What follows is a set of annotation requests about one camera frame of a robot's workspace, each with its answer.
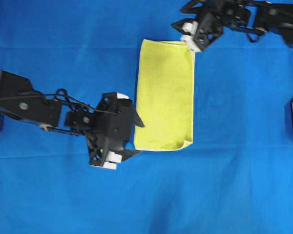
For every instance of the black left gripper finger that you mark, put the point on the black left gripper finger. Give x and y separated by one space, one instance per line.
137 121
126 154

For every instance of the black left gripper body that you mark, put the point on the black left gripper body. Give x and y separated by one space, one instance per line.
99 154

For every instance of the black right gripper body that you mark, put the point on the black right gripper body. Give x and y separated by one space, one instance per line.
209 29

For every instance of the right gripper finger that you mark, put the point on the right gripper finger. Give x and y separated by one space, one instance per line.
186 26

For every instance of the yellow-green towel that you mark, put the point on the yellow-green towel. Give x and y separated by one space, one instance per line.
165 96

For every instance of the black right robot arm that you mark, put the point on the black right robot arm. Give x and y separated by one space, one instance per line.
258 17

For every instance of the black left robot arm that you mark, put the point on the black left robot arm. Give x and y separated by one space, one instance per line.
56 112

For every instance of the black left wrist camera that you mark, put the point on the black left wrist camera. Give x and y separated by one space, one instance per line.
114 118

